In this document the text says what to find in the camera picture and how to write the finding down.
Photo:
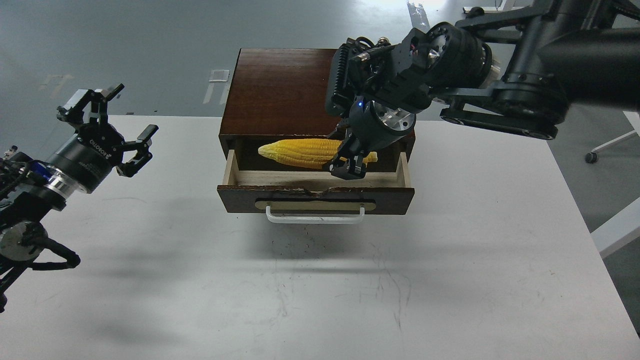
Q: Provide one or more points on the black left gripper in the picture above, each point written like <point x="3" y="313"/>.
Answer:
<point x="89" y="155"/>

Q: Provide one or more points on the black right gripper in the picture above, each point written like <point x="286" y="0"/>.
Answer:
<point x="371" y="126"/>

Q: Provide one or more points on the yellow corn cob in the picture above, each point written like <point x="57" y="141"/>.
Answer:
<point x="311" y="152"/>

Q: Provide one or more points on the wooden drawer with white handle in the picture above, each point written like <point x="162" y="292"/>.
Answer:
<point x="315" y="197"/>

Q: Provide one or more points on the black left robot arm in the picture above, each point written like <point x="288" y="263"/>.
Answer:
<point x="30" y="188"/>

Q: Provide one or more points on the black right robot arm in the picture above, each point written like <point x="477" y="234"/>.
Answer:
<point x="515" y="72"/>

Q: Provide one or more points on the dark wooden drawer cabinet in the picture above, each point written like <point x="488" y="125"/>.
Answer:
<point x="276" y="93"/>

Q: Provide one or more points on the white desk foot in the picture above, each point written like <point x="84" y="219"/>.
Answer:
<point x="498" y="6"/>

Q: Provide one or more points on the white office chair base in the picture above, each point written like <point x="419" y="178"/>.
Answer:
<point x="593" y="155"/>

